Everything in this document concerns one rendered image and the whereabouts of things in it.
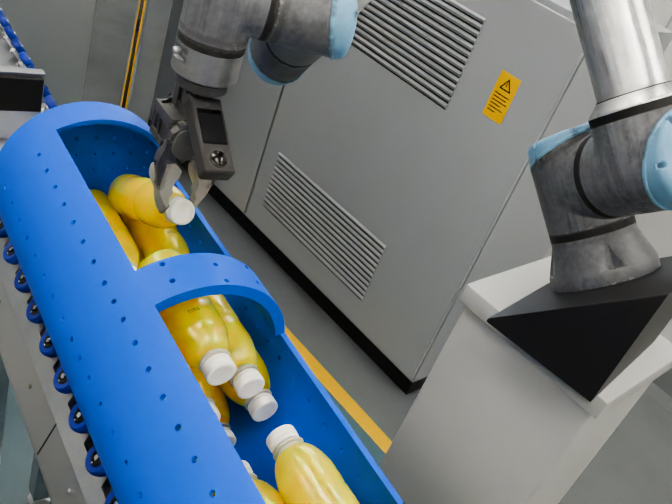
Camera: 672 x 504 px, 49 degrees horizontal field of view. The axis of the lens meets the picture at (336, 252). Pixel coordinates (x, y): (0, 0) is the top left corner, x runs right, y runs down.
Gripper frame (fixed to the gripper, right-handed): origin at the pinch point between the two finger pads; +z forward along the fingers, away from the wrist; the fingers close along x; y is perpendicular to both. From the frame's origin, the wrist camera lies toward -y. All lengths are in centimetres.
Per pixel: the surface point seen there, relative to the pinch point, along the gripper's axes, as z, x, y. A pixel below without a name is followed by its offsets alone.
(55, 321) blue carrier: 9.2, 19.7, -11.0
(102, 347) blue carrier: 3.5, 18.1, -22.2
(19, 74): 12, 6, 65
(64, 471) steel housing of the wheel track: 31.0, 18.0, -18.3
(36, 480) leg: 107, 1, 35
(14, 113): 21, 6, 65
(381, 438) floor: 119, -111, 25
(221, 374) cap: 3.8, 5.9, -29.4
